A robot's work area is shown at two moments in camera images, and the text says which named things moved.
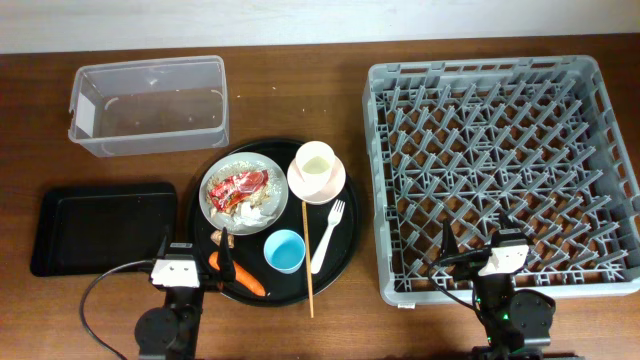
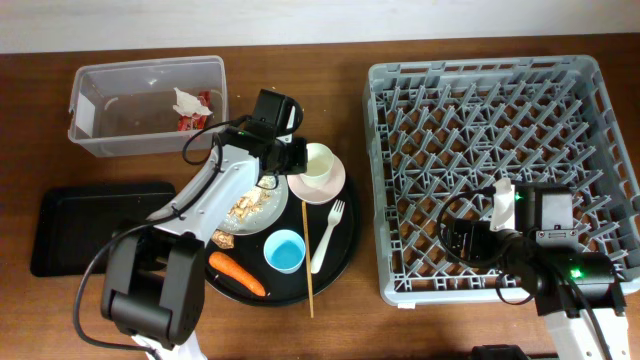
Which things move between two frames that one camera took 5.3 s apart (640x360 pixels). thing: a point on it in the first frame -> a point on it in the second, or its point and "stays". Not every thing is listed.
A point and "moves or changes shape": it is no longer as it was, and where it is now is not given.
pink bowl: x=329 y=193 stays
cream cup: x=315 y=160 stays
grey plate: x=244 y=192 stays
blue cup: x=284 y=250 stays
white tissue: x=245 y=214 -> x=187 y=104
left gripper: x=225 y=273 -> x=299 y=165
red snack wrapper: x=235 y=188 moves or changes shape
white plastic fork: x=335 y=215 stays
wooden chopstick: x=308 y=257 stays
